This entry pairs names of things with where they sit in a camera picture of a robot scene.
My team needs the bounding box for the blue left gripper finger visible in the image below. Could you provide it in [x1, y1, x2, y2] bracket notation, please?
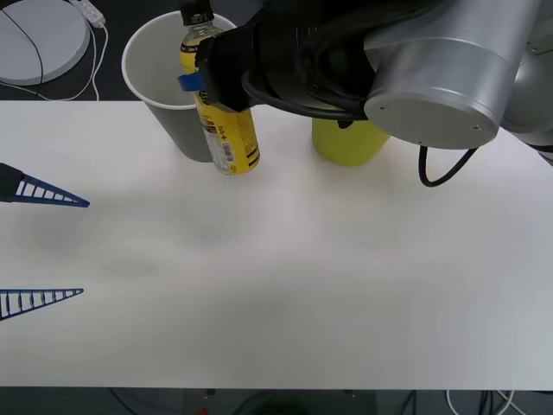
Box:
[0, 163, 91, 208]
[0, 288, 85, 322]

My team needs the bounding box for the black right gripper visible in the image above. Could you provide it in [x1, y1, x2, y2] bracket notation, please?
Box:
[176, 21, 265, 116]

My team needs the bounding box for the yellow bottle with black cap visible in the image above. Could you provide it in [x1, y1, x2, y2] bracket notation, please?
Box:
[178, 0, 262, 176]

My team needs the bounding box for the grey plastic waste bin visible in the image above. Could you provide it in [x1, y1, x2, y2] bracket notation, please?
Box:
[121, 10, 239, 164]

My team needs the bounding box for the white power strip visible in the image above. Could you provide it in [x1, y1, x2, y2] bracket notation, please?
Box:
[68, 0, 107, 28]

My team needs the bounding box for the white round disc base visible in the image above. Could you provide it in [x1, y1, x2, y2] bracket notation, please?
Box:
[0, 0, 92, 86]

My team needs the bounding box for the yellow-green plastic waste bin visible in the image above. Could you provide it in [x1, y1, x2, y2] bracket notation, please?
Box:
[311, 115, 392, 168]

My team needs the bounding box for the white power strip cable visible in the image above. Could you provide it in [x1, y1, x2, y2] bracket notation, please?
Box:
[0, 21, 110, 103]

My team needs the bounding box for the thin black cable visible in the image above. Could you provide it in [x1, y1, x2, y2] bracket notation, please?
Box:
[0, 6, 45, 101]

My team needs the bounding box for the white cable under table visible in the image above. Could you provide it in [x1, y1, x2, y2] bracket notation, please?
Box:
[444, 388, 519, 415]

